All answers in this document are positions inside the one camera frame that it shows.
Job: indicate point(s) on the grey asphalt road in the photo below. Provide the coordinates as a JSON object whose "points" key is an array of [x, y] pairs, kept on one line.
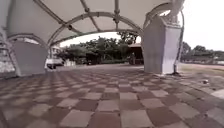
{"points": [[200, 66]]}

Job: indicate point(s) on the dark low building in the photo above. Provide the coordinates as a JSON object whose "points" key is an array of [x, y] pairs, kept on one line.
{"points": [[136, 53]]}

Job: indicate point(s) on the small object on paving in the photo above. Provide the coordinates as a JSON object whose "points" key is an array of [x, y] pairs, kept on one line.
{"points": [[205, 81]]}

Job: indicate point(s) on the white concrete canopy pillar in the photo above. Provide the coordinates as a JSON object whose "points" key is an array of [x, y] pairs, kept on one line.
{"points": [[28, 56], [161, 46]]}

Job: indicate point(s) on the chequered red and grey paving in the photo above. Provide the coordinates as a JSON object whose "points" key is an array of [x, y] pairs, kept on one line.
{"points": [[110, 100]]}

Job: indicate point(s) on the white vehicle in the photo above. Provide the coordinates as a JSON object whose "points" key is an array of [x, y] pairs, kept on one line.
{"points": [[53, 62]]}

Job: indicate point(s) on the row of green trees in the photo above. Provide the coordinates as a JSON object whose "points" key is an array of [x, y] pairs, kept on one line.
{"points": [[100, 48]]}

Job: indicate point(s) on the white arched canopy roof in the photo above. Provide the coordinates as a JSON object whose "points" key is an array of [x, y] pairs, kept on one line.
{"points": [[66, 13]]}

